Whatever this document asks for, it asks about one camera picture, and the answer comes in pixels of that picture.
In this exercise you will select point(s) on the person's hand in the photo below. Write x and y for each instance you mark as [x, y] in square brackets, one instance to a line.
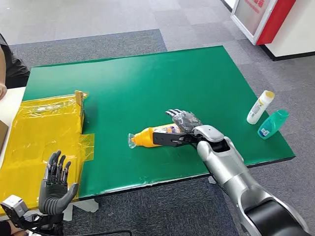
[2, 91]

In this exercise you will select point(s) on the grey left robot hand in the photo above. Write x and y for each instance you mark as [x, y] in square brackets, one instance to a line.
[53, 197]

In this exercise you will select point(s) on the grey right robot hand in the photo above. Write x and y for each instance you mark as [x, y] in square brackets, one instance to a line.
[186, 121]

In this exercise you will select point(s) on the orange bottle with clear cap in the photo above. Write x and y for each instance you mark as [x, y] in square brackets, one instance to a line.
[147, 136]

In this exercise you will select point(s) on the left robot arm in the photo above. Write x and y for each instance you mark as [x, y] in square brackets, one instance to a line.
[49, 225]

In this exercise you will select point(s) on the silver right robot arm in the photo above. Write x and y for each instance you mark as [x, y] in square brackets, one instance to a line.
[233, 176]

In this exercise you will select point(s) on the white bottle with yellow cap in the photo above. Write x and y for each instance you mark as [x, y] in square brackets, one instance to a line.
[258, 109]

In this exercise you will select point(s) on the teal plastic bottle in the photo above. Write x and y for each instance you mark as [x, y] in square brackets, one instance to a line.
[272, 125]

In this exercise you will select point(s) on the white side table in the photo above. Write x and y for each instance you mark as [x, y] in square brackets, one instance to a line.
[10, 104]

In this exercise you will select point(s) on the person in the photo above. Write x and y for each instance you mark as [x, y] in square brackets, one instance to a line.
[14, 70]

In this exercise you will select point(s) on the brown cardboard piece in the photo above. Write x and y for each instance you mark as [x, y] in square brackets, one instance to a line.
[3, 135]

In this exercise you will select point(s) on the large white floor tape piece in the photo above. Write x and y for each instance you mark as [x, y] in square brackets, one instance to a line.
[86, 206]

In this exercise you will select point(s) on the yellow taped cardboard box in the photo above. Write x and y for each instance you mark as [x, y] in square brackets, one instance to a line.
[37, 136]

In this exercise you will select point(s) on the green table mat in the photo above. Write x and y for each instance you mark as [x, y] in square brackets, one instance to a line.
[147, 81]

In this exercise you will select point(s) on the small white floor tape piece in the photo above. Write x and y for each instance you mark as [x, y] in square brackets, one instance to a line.
[211, 180]

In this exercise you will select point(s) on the red and white cabinet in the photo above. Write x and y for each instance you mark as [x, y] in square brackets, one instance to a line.
[276, 22]

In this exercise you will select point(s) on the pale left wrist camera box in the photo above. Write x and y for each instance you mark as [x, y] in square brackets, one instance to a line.
[14, 205]

